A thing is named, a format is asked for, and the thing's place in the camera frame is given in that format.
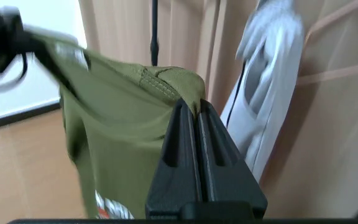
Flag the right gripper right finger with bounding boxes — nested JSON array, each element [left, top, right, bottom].
[[194, 98, 269, 219]]

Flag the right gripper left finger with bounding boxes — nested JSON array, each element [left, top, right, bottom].
[[144, 99, 203, 219]]

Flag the pale grey shorts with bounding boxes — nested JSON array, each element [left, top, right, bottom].
[[221, 0, 306, 183]]

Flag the green garment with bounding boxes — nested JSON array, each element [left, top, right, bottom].
[[31, 30, 206, 220]]

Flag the black clothes rack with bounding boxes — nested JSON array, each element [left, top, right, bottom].
[[149, 0, 160, 67]]

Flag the pink clothes hanger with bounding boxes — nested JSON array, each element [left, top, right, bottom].
[[296, 0, 358, 87]]

